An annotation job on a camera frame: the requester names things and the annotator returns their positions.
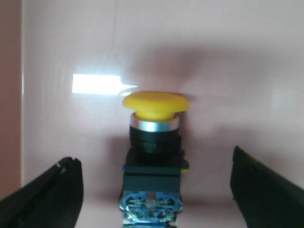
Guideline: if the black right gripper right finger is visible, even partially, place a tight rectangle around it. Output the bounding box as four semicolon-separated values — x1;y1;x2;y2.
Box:
230;146;304;228

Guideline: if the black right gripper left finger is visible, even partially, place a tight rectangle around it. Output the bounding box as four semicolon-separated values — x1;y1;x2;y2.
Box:
0;157;84;228

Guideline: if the yellow mushroom push button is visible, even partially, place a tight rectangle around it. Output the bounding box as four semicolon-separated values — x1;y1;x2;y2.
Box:
119;91;190;228

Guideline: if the pink plastic bin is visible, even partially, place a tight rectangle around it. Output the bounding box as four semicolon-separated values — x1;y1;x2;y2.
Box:
0;0;304;228

